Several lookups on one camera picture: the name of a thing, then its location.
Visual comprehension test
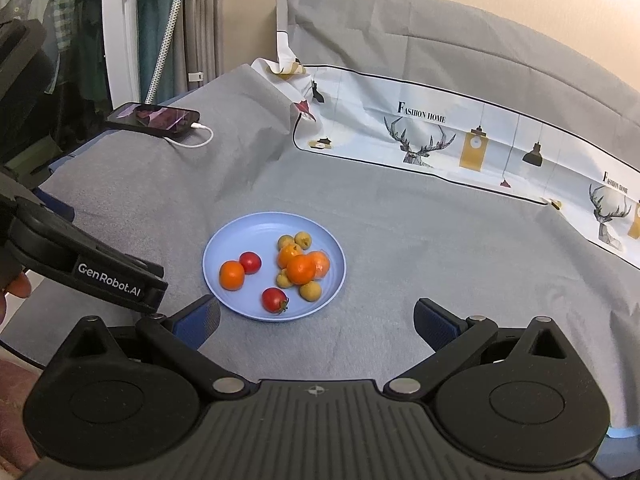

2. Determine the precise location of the yellow-green round longan fruit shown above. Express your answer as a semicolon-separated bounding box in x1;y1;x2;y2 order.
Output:
298;281;322;302

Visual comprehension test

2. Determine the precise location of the small yellow longan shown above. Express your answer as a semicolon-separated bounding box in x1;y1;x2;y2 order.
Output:
276;269;294;289
278;235;295;250
294;232;312;250

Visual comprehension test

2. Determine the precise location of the person's left hand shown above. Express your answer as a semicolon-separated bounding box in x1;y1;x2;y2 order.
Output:
0;272;32;324

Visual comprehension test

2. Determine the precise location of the red tomato with stem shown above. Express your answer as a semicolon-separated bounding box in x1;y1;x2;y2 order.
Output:
262;287;288;314

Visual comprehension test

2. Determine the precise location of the red cherry tomato upper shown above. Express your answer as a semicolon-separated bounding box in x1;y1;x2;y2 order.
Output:
239;252;262;275

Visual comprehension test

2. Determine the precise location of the grey bed sheet cloth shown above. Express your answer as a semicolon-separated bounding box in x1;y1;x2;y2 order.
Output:
0;0;640;441

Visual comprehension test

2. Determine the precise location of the light blue round plate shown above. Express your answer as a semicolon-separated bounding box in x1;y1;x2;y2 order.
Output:
202;211;346;323

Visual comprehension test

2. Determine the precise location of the small yellow longan top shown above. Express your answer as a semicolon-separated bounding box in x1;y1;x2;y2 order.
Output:
294;232;312;250

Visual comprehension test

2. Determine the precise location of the plastic-wrapped orange tangerine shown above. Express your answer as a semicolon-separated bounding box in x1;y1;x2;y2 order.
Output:
308;250;331;280

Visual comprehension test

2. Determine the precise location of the black smartphone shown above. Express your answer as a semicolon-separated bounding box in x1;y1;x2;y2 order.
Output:
105;102;201;141

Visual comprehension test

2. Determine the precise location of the grey curtain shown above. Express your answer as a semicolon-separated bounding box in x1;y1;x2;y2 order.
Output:
137;0;221;103

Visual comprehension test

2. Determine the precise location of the white printed deer fabric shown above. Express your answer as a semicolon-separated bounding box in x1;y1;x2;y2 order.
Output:
252;32;639;266

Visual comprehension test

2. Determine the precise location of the white charging cable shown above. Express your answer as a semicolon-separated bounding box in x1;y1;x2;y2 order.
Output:
164;122;215;150

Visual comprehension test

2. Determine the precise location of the white window frame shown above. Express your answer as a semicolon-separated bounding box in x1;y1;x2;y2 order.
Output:
102;0;141;108

